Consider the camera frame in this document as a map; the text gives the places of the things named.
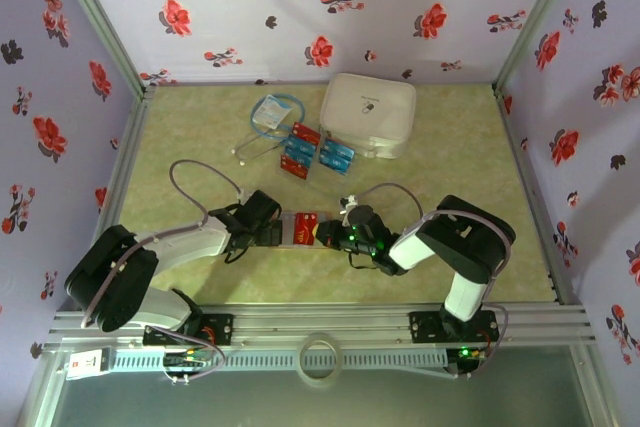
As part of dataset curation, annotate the tan leather card holder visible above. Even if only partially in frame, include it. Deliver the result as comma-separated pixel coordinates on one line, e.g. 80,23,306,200
277,210,326,249

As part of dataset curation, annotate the red VIP card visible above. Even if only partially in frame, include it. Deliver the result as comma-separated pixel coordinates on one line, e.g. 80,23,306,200
292,122,322,141
293,212,322,247
279,156,312,181

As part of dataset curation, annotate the group of red blue packets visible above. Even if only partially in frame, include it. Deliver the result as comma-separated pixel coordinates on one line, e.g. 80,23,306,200
277,121,357,187

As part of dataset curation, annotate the blue stethoscope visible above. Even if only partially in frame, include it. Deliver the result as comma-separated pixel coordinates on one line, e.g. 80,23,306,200
232,93,307,167

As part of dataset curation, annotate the small clear plastic packet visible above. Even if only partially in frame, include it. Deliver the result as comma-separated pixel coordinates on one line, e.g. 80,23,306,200
252,94,293,128

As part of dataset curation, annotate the clear tape roll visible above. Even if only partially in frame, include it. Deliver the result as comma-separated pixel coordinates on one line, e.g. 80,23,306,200
298,333,345,390

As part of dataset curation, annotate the white medical pouch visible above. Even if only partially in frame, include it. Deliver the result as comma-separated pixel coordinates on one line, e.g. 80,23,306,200
319,72,418,161

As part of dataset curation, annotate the white power adapter box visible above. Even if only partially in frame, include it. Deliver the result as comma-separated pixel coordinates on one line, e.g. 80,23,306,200
64,348,112,381

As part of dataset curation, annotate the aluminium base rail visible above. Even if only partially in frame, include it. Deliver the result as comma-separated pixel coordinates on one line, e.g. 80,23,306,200
42,304,599,353

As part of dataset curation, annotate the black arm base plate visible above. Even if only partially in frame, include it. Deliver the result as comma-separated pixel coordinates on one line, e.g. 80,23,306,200
143,313,235,347
408,310,500,344

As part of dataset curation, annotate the white slotted cable duct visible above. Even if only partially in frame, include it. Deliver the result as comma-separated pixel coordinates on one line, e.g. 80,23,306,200
112,349,449,371

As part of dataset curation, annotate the aluminium side rail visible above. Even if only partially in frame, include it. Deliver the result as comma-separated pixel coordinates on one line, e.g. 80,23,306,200
59,85,157,311
492,84,584,306

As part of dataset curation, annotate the aluminium corner post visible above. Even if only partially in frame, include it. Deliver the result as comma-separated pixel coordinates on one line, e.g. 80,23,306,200
494,0,586,91
47,0,151,93

